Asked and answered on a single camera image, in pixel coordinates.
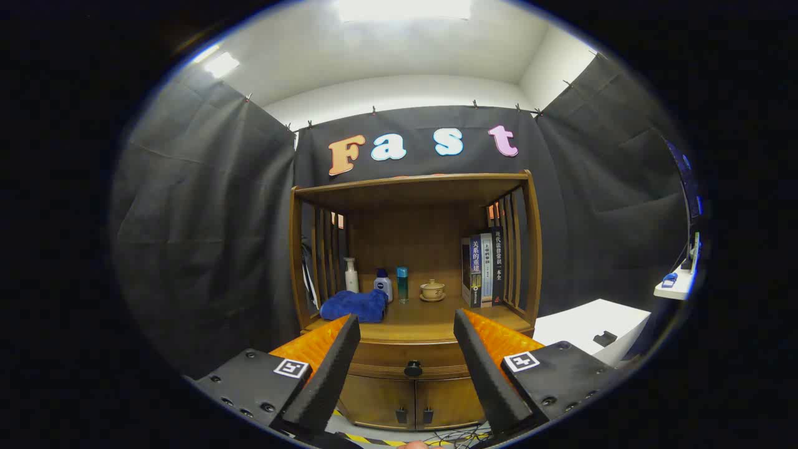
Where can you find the small blue object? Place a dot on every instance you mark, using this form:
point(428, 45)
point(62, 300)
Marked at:
point(669, 279)

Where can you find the wooden countertop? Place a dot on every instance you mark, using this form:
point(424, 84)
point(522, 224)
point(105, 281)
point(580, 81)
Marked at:
point(424, 319)

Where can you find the blue towel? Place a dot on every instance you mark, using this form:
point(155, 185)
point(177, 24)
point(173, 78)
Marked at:
point(352, 305)

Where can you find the small black object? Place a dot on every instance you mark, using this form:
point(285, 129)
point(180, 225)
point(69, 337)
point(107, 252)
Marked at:
point(605, 338)

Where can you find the large ceiling light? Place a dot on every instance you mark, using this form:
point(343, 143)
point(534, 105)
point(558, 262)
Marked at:
point(405, 9)

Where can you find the white wall shelf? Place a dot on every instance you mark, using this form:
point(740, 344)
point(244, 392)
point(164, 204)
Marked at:
point(676, 290)

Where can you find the wooden cabinet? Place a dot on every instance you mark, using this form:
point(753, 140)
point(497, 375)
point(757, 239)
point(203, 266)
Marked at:
point(405, 231)

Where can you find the book with grey spine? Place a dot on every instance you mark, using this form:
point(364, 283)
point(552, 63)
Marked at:
point(486, 271)

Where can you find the wooden drawer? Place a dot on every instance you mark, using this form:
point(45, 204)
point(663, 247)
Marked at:
point(386, 357)

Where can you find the dark monitor screen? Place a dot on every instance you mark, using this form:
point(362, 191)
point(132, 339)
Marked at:
point(689, 181)

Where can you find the white lotion bottle blue cap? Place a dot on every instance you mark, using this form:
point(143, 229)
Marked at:
point(383, 288)

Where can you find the wooden cabinet door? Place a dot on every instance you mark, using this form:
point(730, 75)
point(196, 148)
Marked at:
point(374, 399)
point(446, 399)

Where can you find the book with blue spine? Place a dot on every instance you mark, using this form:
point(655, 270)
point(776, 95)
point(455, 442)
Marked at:
point(472, 274)

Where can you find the beige lidded tea cup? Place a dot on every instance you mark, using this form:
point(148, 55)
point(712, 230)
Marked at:
point(432, 290)

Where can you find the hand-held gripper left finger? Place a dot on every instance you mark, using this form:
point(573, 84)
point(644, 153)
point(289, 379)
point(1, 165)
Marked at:
point(330, 374)

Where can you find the white pump bottle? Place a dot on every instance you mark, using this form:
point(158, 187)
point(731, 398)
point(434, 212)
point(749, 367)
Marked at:
point(351, 280)

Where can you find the yellow black hazard tape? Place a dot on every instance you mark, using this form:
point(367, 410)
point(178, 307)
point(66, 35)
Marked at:
point(358, 438)

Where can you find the clear blue bottle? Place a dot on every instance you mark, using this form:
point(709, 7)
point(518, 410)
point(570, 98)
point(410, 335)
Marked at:
point(403, 287)

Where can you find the black drawer knob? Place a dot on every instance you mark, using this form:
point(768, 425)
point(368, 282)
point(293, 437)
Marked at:
point(413, 369)

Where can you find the small ceiling light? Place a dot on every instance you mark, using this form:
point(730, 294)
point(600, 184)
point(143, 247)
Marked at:
point(221, 64)

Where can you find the white table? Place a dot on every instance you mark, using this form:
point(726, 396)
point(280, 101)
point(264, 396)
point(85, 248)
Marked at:
point(580, 324)

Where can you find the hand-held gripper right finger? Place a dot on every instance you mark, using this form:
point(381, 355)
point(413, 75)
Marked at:
point(492, 380)

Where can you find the book with black spine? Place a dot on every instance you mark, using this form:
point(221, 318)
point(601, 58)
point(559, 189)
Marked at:
point(498, 265)

